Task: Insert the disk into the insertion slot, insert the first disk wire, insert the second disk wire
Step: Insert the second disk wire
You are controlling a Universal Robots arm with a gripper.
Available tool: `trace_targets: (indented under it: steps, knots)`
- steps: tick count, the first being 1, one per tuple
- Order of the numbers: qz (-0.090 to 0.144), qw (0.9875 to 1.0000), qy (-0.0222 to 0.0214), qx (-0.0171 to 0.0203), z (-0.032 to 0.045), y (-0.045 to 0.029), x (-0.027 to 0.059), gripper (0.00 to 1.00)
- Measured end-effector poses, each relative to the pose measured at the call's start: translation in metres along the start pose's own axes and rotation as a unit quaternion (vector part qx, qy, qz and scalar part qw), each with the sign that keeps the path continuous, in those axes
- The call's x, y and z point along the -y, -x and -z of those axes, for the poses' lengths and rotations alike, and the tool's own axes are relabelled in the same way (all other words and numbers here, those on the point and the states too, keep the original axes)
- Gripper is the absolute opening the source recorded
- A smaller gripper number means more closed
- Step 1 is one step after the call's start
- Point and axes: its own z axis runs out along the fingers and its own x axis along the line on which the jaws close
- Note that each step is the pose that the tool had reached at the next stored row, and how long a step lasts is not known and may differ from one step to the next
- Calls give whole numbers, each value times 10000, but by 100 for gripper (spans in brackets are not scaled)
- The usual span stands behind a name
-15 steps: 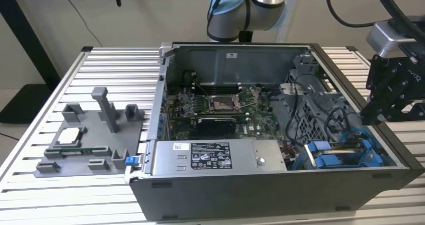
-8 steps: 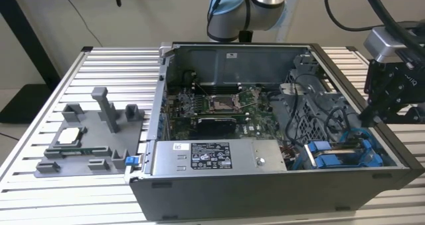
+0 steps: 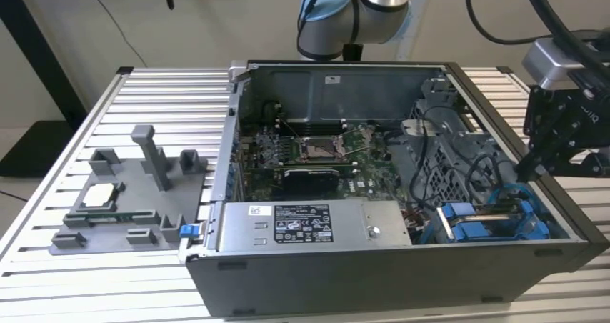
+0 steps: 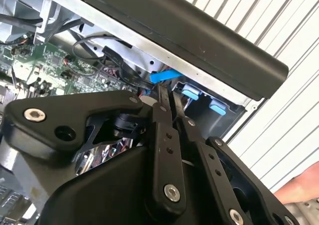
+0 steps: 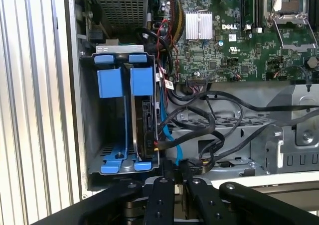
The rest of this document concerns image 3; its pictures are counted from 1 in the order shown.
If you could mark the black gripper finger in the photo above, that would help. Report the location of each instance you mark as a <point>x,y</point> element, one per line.
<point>562,140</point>
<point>533,123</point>

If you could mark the hard disk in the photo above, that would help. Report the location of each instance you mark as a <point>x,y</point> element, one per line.
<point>457,209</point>

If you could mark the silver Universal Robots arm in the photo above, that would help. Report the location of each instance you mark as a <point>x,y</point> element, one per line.
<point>334,30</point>

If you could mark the grey metal disk bay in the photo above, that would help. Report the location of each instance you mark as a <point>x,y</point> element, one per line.
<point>443,173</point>

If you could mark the green motherboard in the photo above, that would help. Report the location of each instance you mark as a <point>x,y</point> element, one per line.
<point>376,183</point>

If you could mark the CPU socket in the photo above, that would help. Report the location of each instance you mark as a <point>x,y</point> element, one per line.
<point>316,150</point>

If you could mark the black RAM slots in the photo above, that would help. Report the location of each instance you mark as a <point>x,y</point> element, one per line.
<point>310,124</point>

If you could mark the black graphics card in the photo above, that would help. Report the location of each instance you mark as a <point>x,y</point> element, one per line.
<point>307,184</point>

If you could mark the thin metal locking lever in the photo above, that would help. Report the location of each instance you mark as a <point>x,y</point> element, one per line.
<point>291,129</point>

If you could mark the open black PC case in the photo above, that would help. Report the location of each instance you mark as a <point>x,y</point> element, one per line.
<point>334,283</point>

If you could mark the silver power supply unit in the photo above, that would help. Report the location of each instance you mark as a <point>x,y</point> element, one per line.
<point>238,230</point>

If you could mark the blue case latch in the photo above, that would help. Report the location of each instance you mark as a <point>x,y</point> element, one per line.
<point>188,230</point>

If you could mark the grey parts rack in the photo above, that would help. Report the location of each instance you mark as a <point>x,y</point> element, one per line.
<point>143,201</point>

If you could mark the green RAM stick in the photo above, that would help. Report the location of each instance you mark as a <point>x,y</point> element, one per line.
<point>126,216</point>

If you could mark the silver CPU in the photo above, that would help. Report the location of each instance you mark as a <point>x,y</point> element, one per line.
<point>99,195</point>

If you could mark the black stand with base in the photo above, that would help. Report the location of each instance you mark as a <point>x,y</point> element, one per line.
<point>28,33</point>

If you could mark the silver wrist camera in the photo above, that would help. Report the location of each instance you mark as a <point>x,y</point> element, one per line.
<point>547,62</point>

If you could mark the silver metal bracket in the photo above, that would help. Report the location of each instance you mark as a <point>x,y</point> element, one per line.
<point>415,127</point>

